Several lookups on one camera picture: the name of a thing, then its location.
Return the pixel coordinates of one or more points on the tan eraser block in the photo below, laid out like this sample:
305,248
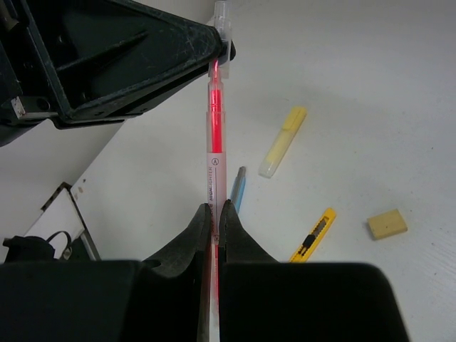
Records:
387,224

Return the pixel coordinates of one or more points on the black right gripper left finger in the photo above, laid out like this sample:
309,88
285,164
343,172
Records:
156,299

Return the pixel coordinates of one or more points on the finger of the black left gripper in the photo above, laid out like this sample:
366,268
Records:
86,63
231,51

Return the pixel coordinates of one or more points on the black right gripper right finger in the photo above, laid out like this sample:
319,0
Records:
261,299

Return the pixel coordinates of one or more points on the thin pink highlighter pen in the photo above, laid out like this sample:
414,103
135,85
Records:
216,156

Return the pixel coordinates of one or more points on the yellow thick highlighter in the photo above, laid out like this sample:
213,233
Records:
282,142

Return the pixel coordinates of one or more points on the yellow utility knife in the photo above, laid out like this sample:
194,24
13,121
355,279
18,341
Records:
314,237

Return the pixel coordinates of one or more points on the blue mechanical pencil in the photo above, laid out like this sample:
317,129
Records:
238,188

